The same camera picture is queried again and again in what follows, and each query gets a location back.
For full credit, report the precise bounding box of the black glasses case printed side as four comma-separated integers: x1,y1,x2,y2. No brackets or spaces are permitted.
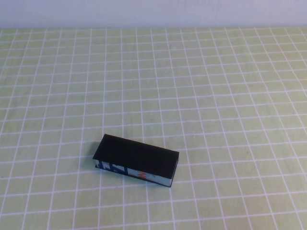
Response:
93,134,179,187

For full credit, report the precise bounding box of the green white checked tablecloth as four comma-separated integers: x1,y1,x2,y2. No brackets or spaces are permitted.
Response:
0,27,307,230

